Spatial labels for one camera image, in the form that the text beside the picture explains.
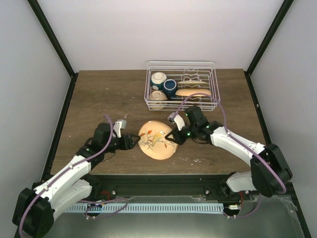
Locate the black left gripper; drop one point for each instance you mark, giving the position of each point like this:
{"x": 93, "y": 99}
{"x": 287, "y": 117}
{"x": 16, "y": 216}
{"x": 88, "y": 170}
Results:
{"x": 130, "y": 142}

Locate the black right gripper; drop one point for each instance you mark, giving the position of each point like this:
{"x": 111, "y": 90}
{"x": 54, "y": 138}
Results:
{"x": 173, "y": 132}

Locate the bird painted plate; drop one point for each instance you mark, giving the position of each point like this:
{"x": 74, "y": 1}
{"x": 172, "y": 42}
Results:
{"x": 152, "y": 140}

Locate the small white bowl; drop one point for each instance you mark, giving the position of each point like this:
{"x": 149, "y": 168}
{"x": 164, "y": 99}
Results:
{"x": 157, "y": 96}

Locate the cream orange plate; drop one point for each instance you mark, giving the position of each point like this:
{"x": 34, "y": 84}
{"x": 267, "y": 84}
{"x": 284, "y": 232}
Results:
{"x": 188, "y": 92}

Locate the dark blue mug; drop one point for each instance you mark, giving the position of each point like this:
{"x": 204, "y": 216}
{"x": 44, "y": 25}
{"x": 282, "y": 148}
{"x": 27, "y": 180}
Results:
{"x": 170, "y": 88}

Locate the white wire dish rack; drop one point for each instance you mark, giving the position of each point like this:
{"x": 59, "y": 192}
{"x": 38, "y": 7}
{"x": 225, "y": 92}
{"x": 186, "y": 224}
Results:
{"x": 184, "y": 70}

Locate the white bowl teal outside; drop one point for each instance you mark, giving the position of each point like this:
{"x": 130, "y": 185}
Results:
{"x": 157, "y": 80}

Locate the round bamboo steamer tray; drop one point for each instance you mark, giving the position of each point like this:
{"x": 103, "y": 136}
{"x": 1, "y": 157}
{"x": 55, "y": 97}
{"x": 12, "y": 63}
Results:
{"x": 191, "y": 82}

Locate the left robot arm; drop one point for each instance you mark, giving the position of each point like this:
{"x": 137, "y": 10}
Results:
{"x": 37, "y": 209}

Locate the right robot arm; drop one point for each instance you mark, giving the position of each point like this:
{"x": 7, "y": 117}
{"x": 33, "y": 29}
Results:
{"x": 269, "y": 172}

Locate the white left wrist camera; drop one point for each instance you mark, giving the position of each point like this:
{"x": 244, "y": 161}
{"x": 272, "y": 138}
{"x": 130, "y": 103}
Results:
{"x": 118, "y": 126}

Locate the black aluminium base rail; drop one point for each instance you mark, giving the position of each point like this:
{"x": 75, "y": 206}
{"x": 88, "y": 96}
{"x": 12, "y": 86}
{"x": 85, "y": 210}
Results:
{"x": 116, "y": 186}

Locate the light blue slotted cable duct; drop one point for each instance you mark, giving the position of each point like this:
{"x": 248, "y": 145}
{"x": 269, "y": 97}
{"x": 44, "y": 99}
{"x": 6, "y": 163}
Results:
{"x": 201, "y": 208}

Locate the left black frame post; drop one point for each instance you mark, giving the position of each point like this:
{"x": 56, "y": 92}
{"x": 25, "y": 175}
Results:
{"x": 36, "y": 8}

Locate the black frame post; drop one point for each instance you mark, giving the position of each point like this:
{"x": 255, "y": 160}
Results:
{"x": 36, "y": 8}
{"x": 280, "y": 15}

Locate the right black frame post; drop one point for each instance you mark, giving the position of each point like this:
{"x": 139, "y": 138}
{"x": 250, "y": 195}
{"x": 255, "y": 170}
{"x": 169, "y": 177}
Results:
{"x": 280, "y": 15}

